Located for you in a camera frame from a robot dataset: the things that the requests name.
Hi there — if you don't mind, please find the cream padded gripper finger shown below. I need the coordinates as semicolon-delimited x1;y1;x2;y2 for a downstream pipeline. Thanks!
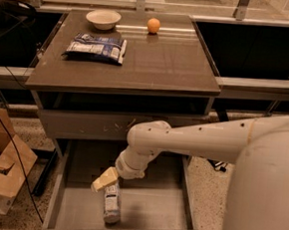
91;166;119;192

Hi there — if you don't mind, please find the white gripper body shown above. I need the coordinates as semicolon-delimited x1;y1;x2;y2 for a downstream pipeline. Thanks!
115;147;147;180

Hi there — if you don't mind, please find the clear plastic water bottle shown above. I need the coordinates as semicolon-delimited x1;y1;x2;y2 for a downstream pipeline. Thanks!
104;183;121;224

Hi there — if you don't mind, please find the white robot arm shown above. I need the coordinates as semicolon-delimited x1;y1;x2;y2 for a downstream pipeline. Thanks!
91;115;289;230

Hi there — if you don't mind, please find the open grey drawer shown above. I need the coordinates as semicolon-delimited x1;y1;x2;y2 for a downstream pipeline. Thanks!
43;139;198;230

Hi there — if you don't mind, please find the scratched closed grey drawer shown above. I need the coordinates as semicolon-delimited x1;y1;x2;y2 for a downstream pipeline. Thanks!
39;110;209;140

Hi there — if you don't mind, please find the black power adapter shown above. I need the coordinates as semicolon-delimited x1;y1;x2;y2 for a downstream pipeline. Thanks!
208;160;227;172

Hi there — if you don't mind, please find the open cardboard box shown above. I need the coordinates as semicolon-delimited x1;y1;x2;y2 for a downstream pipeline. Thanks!
0;109;37;215

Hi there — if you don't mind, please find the blue white snack bag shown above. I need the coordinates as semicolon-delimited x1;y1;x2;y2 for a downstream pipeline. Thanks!
63;33;128;65

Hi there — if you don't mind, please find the orange fruit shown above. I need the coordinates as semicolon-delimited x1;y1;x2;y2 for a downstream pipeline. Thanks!
147;18;160;34

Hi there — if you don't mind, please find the white bowl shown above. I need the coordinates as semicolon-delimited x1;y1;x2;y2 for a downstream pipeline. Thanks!
86;9;122;31

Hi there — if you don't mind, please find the metal window railing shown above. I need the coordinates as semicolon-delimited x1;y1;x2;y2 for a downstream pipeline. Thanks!
0;0;289;113

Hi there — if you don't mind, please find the black bag at left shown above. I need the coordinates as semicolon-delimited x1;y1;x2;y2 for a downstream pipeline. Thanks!
0;0;37;38

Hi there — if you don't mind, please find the black cable at left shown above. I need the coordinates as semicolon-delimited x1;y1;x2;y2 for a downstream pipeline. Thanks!
0;65;57;225

